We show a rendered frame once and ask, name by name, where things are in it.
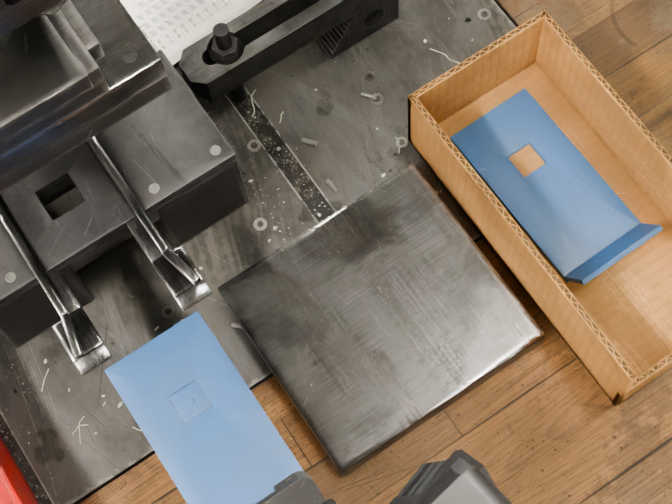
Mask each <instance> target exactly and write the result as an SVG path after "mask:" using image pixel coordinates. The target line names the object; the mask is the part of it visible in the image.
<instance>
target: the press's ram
mask: <svg viewBox="0 0 672 504"><path fill-rule="evenodd" d="M171 89H172V86H171V84H170V81H169V78H168V76H167V73H166V70H165V68H164V65H163V62H162V60H161V58H160V56H159V55H158V54H157V52H156V51H155V49H154V48H153V46H152V45H151V44H150V42H149V41H148V39H147V38H146V37H145V35H144V34H143V32H142V31H141V30H140V28H139V27H138V25H137V24H136V23H135V21H134V20H133V18H132V17H131V15H130V14H129V13H128V11H127V10H126V8H125V7H124V6H123V4H122V3H121V1H120V0H68V2H67V3H66V5H65V6H64V7H63V8H62V9H61V10H60V11H58V12H56V13H54V14H51V15H39V16H38V17H36V18H34V19H32V20H31V21H29V22H27V23H26V24H24V25H22V26H20V27H19V28H17V29H15V30H14V31H12V32H10V33H8V34H7V35H5V36H3V37H2V38H0V193H2V192H3V191H5V190H7V189H8V188H10V187H11V186H13V185H15V184H16V183H18V182H20V181H21V180H23V179H25V178H26V177H28V176H30V175H31V174H33V173H35V172H36V171H38V170H39V169H41V168H43V167H44V166H46V165H48V164H49V163H51V162H53V161H54V160H56V159H58V158H59V157H61V156H63V155H64V154H66V153H67V152H69V151H71V150H72V149H74V148H76V147H77V146H79V145H81V144H82V143H84V142H86V141H87V140H89V139H91V138H92V137H94V136H95V135H97V134H99V133H100V132H102V131H104V130H105V129H107V128H109V127H110V126H112V125H114V124H115V123H117V122H119V121H120V120H122V119H123V118H125V117H127V116H128V115H130V114H132V113H133V112H135V111H137V110H138V109H140V108H142V107H143V106H145V105H147V104H148V103H150V102H151V101H153V100H155V99H156V98H158V97H160V96H161V95H163V94H165V93H166V92H168V91H170V90H171Z"/></svg>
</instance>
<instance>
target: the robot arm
mask: <svg viewBox="0 0 672 504"><path fill-rule="evenodd" d="M273 488H274V490H275V491H274V492H273V493H271V494H270V495H268V496H267V497H265V498H264V499H262V500H261V501H259V502H258V503H256V504H337V503H336V502H335V501H334V500H333V499H328V500H326V499H325V498H324V496H323V495H322V493H321V491H320V490H319V488H318V487H317V485H316V483H315V482H314V481H313V479H312V478H311V477H310V476H309V475H308V474H307V473H306V472H304V471H296V472H294V473H292V474H291V475H289V476H288V477H286V478H285V479H283V480H282V481H281V482H279V483H278V484H276V485H275V486H273ZM389 504H513V503H512V502H511V501H510V500H509V499H508V498H507V497H506V496H505V495H504V494H503V493H502V492H501V491H500V490H499V489H498V488H497V486H496V485H495V483H494V481H493V479H492V478H491V476H490V474H489V473H488V471H487V469H486V468H485V466H484V465H483V464H481V463H480V462H478V461H477V460H476V459H474V458H473V457H471V456H470V455H469V454H467V453H466V452H465V451H463V450H455V451H454V452H453V453H452V454H451V456H450V457H449V458H448V459H447V460H443V461H437V462H431V463H425V464H422V465H421V466H420V468H419V469H418V470H417V471H416V473H415V474H414V475H413V476H412V478H411V479H410V480H409V481H408V483H407V484H406V485H405V486H404V488H403V489H402V490H401V491H400V493H399V494H398V495H397V496H396V497H394V498H393V500H392V501H391V502H390V503H389Z"/></svg>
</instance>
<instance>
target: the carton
mask: <svg viewBox="0 0 672 504"><path fill-rule="evenodd" d="M524 88H525V89H526V90H527V91H528V92H529V93H530V95H531V96H532V97H533V98H534V99H535V100H536V102H537V103H538V104H539V105H540V106H541V107H542V109H543V110H544V111H545V112H546V113H547V114H548V116H549V117H550V118H551V119H552V120H553V121H554V123H555V124H556V125H557V126H558V127H559V128H560V129H561V131H562V132H563V133H564V134H565V135H566V136H567V138H568V139H569V140H570V141H571V142H572V143H573V145H574V146H575V147H576V148H577V149H578V150H579V152H580V153H581V154H582V155H583V156H584V157H585V159H586V160H587V161H588V162H589V163H590V164H591V166H592V167H593V168H594V169H595V170H596V171H597V172H598V174H599V175H600V176H601V177H602V178H603V179H604V181H605V182H606V183H607V184H608V185H609V186H610V188H611V189H612V190H613V191H614V192H615V193H616V195H617V196H618V197H619V198H620V199H621V200H622V202H623V203H624V204H625V205H626V206H627V207H628V209H629V210H630V211H631V212H632V213H633V214H634V215H635V217H636V218H637V219H638V220H639V221H640V222H641V223H646V224H656V225H661V226H662V228H663V230H662V231H660V232H659V233H658V234H656V235H655V236H653V237H652V238H650V239H649V240H648V241H646V242H645V243H643V244H642V245H640V246H639V247H638V248H636V249H635V250H633V251H632V252H630V253H629V254H628V255H626V256H625V257H623V258H622V259H620V260H619V261H618V262H616V263H615V264H613V265H612V266H610V267H609V268H608V269H606V270H605V271H603V272H602V273H600V274H599V275H598V276H596V277H595V278H593V279H592V280H590V281H589V282H588V283H586V284H585V285H583V284H579V283H575V282H570V281H569V282H568V283H567V282H566V281H565V280H564V279H563V277H562V276H561V275H560V274H559V273H558V271H557V270H556V269H555V268H554V266H553V265H552V264H551V263H550V262H549V260H548V259H547V258H546V257H545V255H544V254H543V253H542V252H541V251H540V249H539V248H538V247H537V246H536V244H535V243H534V242H533V241H532V240H531V238H530V237H529V236H528V235H527V233H526V232H525V231H524V230H523V229H522V227H521V226H520V225H519V224H518V222H517V221H516V220H515V219H514V218H513V216H512V215H511V214H510V213H509V211H508V210H507V209H506V208H505V207H504V205H503V204H502V203H501V202H500V200H499V199H498V198H497V197H496V196H495V194H494V193H493V192H492V191H491V189H490V188H489V187H488V186H487V185H486V183H485V182H484V181H483V180H482V178H481V177H480V176H479V175H478V174H477V172H476V171H475V170H474V169H473V167H472V166H471V165H470V164H469V163H468V161H467V160H466V159H465V158H464V156H463V155H462V154H461V153H460V151H459V150H458V149H457V148H456V146H455V145H454V144H453V143H452V141H451V140H450V137H452V136H453V135H455V134H456V133H458V132H459V131H461V130H462V129H464V128H465V127H467V126H468V125H470V124H471V123H473V122H474V121H476V120H477V119H479V118H480V117H482V116H483V115H485V114H486V113H488V112H489V111H491V110H492V109H494V108H495V107H497V106H498V105H500V104H501V103H503V102H504V101H506V100H507V99H509V98H511V97H512V96H514V95H515V94H517V93H518V92H520V91H521V90H523V89H524ZM408 140H409V141H410V143H411V144H412V145H413V147H414V148H415V149H416V150H417V152H418V153H419V154H420V156H421V157H422V158H423V159H424V161H425V162H426V163H427V165H428V166H429V167H430V168H431V170H432V171H433V172H434V174H435V175H436V176H437V177H438V179H439V180H440V181H441V183H442V184H443V185H444V186H445V188H446V189H447V190H448V192H449V193H450V194H451V196H452V197H453V198H454V199H455V201H456V202H457V203H458V205H459V206H460V207H461V208H462V210H463V211H464V212H465V214H466V215H467V216H468V217H469V219H470V220H471V221H472V223H473V224H474V225H475V226H476V228H477V229H478V230H479V232H480V233H481V234H482V235H483V237H484V238H485V239H486V241H487V242H488V243H489V244H490V246H491V247H492V248H493V250H494V251H495V252H496V253H497V255H498V256H499V257H500V259H501V260H502V261H503V263H504V264H505V265H506V266H507V268H508V269H509V270H510V272H511V273H512V274H513V275H514V277H515V278H516V279H517V281H518V282H519V283H520V284H521V286H522V287H523V288H524V290H525V291H526V292H527V293H528V295H529V296H530V297H531V299H532V300H533V301H534V302H535V304H536V305H537V306H538V308H539V309H540V310H541V311H542V313H543V314H544V315H545V317H546V318H547V319H548V320H549V322H550V323H551V324H552V326H553V327H554V328H555V330H556V331H557V332H558V333H559V335H560V336H561V337H562V339H563V340H564V341H565V342H566V344H567V345H568V346H569V348H570V349H571V350H572V351H573V353H574V354H575V355H576V357H577V358H578V359H579V360H580V362H581V363H582V364H583V366H584V367H585V368H586V369H587V371H588V372H589V373H590V375H591V376H592V377H593V378H594V380H595V381H596V382H597V384H598V385H599V386H600V388H601V389H602V390H603V391H604V393H605V394H606V395H607V397H608V398H609V399H610V400H611V402H612V403H613V404H614V406H617V405H619V404H620V403H621V402H623V401H624V400H626V399H627V398H629V397H630V396H632V395H633V394H634V393H636V392H637V391H639V390H640V389H642V388H643V387H644V386H646V385H647V384H649V383H650V382H652V381H653V380H654V379H656V378H657V377H659V376H660V375H662V374H663V373H665V372H666V371H667V370H669V369H670V368H672V157H671V155H670V154H669V153H668V152H667V151H666V150H665V149H664V147H663V146H662V145H661V144H660V143H659V142H658V140H657V139H656V138H655V137H654V136H653V135H652V133H651V132H650V131H649V130H648V129H647V128H646V127H645V125H644V124H643V123H642V122H641V121H640V120H639V118H638V117H637V116H636V115H635V114H634V113H633V111H632V110H631V109H630V108H629V107H628V106H627V105H626V103H625V102H624V101H623V100H622V99H621V98H620V96H619V95H618V94H617V93H616V92H615V91H614V89H613V88H612V87H611V86H610V85H609V84H608V82H607V81H606V80H605V79H604V78H603V77H602V76H601V74H600V73H599V72H598V71H597V70H596V69H595V67H594V66H593V65H592V64H591V63H590V62H589V60H588V59H587V58H586V57H585V56H584V55H583V54H582V52H581V51H580V50H579V49H578V48H577V47H576V45H575V44H574V43H573V42H572V41H571V40H570V38H569V37H568V36H567V35H566V34H565V33H564V32H563V30H562V29H561V28H560V27H559V26H558V25H557V23H556V22H555V21H554V20H553V19H552V18H551V16H550V15H549V14H548V13H547V12H546V11H545V10H544V11H542V12H541V13H539V14H537V15H536V16H534V17H533V18H531V19H530V20H528V21H526V22H525V23H523V24H522V25H520V26H518V27H517V28H515V29H514V30H512V31H510V32H509V33H507V34H506V35H504V36H503V37H501V38H499V39H498V40H496V41H495V42H493V43H491V44H490V45H488V46H487V47H485V48H483V49H482V50H480V51H479V52H477V53H476V54H474V55H472V56H471V57H469V58H468V59H466V60H464V61H463V62H461V63H460V64H458V65H456V66H455V67H453V68H452V69H450V70H448V71H447V72H445V73H444V74H442V75H441V76H439V77H437V78H436V79H434V80H433V81H431V82H429V83H428V84H426V85H425V86H423V87H421V88H420V89H418V90H417V91H415V92H414V93H412V94H410V95H409V96H408ZM509 160H510V161H511V162H512V163H513V164H514V166H515V167H516V168H517V169H518V170H519V172H520V173H521V174H522V175H523V176H524V177H526V176H528V175H529V174H531V173H532V172H534V171H535V170H536V169H538V168H539V167H541V166H542V165H544V164H545V162H544V161H543V160H542V159H541V158H540V156H539V155H538V154H537V153H536V152H535V150H534V149H533V148H532V147H531V146H530V145H527V146H526V147H524V148H523V149H521V150H520V151H518V152H517V153H515V154H514V155H512V156H511V157H509Z"/></svg>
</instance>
